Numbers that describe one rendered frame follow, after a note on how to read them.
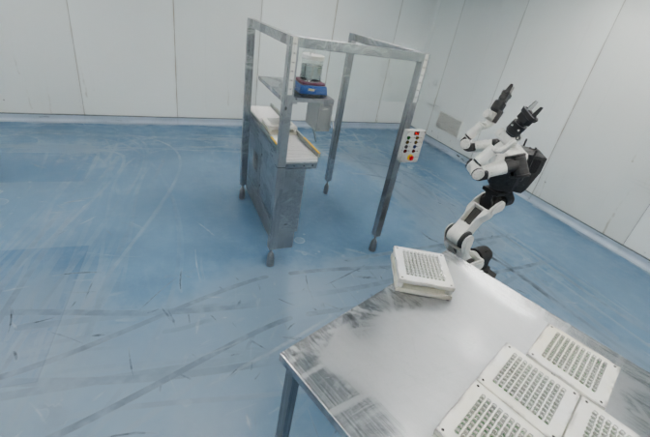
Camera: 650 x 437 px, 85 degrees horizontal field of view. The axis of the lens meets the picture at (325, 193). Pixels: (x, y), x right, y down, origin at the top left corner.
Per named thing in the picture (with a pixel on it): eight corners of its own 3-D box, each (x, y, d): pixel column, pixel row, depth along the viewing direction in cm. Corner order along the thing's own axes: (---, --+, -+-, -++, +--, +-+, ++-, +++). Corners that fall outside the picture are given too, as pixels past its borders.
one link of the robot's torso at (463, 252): (459, 253, 299) (455, 218, 267) (479, 269, 284) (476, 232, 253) (446, 265, 296) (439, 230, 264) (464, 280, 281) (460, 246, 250)
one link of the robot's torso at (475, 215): (445, 240, 273) (487, 196, 274) (463, 253, 261) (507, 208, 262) (440, 231, 263) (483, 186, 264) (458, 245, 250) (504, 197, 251)
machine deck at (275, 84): (333, 105, 245) (334, 100, 243) (280, 102, 230) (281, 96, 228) (303, 83, 294) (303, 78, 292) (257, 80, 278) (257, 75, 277)
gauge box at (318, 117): (329, 131, 254) (334, 103, 245) (315, 131, 250) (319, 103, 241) (317, 122, 271) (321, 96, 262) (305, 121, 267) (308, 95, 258)
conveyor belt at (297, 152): (316, 163, 265) (317, 158, 263) (284, 164, 255) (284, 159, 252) (269, 110, 371) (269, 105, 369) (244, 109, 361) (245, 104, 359)
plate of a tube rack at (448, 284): (454, 292, 152) (456, 288, 151) (398, 282, 152) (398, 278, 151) (442, 257, 174) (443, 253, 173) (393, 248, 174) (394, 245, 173)
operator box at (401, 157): (417, 161, 285) (426, 131, 273) (399, 162, 278) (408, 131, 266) (412, 159, 290) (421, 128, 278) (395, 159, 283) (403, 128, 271)
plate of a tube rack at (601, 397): (618, 370, 128) (621, 366, 127) (603, 413, 112) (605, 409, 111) (546, 326, 142) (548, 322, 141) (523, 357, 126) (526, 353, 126)
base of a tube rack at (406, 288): (451, 301, 154) (452, 297, 153) (395, 291, 154) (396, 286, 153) (439, 265, 176) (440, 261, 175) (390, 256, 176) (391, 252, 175)
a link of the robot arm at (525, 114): (530, 118, 196) (514, 134, 204) (542, 121, 199) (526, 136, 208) (518, 103, 203) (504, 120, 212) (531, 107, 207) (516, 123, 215)
